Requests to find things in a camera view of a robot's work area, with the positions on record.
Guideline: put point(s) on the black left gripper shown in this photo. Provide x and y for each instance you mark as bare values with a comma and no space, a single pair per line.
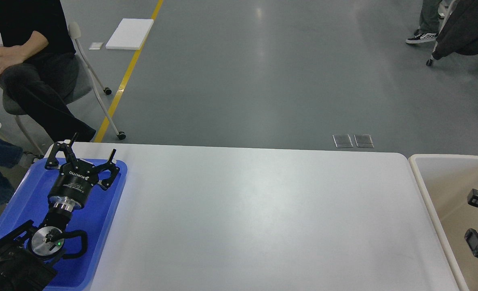
74,182

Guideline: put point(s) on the clear floor plate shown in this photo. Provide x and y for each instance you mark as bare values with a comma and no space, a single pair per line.
363,141
342,141

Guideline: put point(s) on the grey rolling chair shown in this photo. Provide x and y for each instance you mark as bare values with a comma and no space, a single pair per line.
87,81

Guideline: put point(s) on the seated person in black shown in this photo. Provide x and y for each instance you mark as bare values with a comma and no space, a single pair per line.
38,69

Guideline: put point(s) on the white foam board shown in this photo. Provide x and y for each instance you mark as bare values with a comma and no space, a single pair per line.
130,34

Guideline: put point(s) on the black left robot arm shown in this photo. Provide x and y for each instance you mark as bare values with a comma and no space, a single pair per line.
28,253

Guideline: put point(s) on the small white floor card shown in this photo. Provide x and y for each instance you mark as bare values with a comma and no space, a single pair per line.
95,46

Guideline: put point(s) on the chair with black jacket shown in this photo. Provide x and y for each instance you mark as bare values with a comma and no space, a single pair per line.
459,32

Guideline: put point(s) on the left clear floor plate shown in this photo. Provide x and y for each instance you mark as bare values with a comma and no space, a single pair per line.
342,141

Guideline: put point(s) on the person with checkered shoe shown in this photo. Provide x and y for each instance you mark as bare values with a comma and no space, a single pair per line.
429,23

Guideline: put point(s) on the beige plastic bin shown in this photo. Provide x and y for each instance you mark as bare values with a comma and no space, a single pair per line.
445,180

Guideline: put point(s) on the right clear floor plate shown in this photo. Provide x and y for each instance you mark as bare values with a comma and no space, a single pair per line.
363,141

